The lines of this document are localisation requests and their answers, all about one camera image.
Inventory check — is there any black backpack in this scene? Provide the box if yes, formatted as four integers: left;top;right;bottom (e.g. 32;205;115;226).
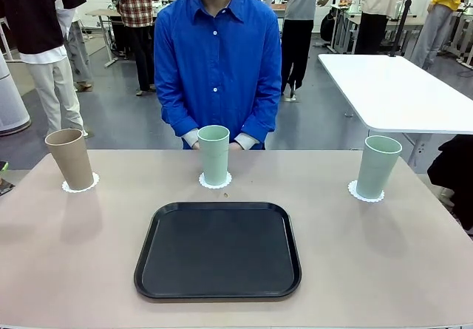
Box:
319;9;336;42

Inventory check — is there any white background table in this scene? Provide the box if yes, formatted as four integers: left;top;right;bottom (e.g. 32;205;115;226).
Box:
317;53;473;167

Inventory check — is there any person's right forearm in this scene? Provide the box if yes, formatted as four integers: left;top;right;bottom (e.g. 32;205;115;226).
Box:
157;95;200;149

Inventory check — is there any seated person beside table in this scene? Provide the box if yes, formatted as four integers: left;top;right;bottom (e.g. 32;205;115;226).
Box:
426;135;473;236

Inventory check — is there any white cylindrical air purifier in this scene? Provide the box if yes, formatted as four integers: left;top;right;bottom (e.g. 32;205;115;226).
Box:
0;53;30;136

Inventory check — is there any pale green plastic cup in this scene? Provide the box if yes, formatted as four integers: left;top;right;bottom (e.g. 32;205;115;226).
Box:
356;135;403;198
197;124;231;186

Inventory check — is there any black tripod pole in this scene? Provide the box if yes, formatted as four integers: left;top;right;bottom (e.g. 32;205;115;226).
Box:
389;0;422;58

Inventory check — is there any black plastic tray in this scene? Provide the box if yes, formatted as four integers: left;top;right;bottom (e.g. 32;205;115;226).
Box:
133;201;302;300

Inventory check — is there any white scalloped paper coaster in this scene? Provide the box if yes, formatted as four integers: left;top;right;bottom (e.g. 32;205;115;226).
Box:
61;172;101;195
198;172;233;189
347;180;385;203

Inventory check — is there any person in yellow top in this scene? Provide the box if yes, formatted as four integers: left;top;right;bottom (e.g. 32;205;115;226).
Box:
409;0;473;71

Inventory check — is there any person in grey shirt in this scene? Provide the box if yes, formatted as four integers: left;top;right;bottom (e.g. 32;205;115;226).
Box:
280;0;338;103

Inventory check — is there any man in black tee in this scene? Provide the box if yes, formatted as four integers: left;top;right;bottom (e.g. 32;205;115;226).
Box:
0;0;89;138

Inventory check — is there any person in plaid shirt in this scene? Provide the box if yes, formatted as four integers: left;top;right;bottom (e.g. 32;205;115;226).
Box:
106;0;166;97

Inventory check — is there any person in grey trousers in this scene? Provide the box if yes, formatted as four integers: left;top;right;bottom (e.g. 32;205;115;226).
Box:
55;0;93;93

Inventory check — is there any person's blue shirt torso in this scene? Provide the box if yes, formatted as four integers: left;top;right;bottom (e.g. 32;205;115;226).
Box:
153;0;284;151

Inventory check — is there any person's left forearm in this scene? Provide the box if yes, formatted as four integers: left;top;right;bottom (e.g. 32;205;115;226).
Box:
234;95;284;151

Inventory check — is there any brown plastic cup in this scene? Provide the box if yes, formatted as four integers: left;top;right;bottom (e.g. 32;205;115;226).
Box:
44;128;95;191

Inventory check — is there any wooden background desk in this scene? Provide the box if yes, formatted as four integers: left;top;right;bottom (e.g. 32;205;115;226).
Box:
85;8;123;67

